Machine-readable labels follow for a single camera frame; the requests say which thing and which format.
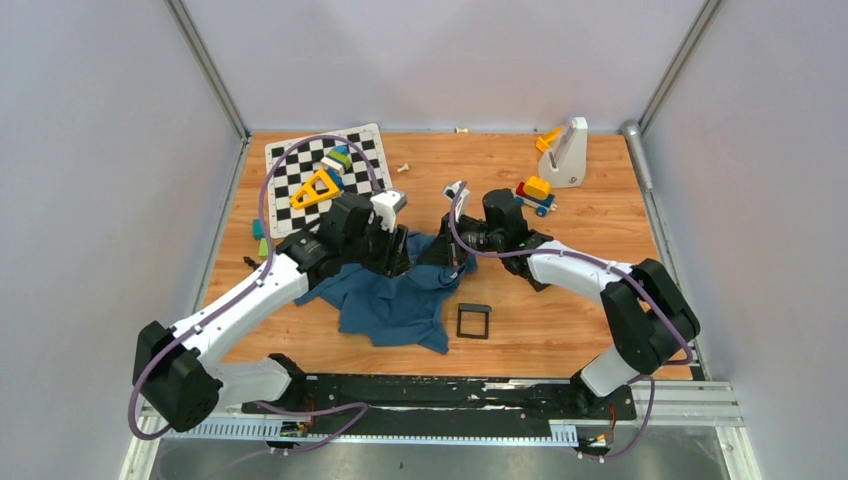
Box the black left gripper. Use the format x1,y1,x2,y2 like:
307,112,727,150
342,214,414,279

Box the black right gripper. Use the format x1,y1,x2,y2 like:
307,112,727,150
418,211,504,268

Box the blue shirt garment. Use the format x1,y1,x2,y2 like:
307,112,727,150
294,232,478,354

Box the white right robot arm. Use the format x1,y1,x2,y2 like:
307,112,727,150
419,181,700,418

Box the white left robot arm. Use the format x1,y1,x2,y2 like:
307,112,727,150
133,189,411,432

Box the colourful toy train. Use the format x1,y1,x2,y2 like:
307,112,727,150
512,176,558,217

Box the stacked colour blocks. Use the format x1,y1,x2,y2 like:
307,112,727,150
320,145,352,189

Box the green block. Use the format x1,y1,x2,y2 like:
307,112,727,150
258,238,269,260

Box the teal block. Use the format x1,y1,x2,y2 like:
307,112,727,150
252,218,264,240

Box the white wedge stand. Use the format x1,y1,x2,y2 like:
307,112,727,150
538,117,589,188

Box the black white checkerboard sheet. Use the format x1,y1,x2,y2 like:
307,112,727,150
267,123,393,239

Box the yellow plastic piece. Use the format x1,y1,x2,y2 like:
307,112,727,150
535,125,564,153

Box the black chess piece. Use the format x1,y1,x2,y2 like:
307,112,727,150
243,256,260,270

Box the yellow triangle frame toy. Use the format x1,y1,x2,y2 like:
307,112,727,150
289,169,344,210

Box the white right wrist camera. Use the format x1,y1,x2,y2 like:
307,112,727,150
442,180,470,220

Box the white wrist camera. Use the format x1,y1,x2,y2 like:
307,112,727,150
442,180,470,220
370,189,407,232

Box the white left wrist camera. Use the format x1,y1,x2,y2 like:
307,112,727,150
370,189,407,232

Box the black square frame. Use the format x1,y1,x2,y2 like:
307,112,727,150
456,302,493,340

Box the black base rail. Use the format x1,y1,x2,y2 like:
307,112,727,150
272,374,637,437

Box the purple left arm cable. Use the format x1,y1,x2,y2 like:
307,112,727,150
127,135,382,457

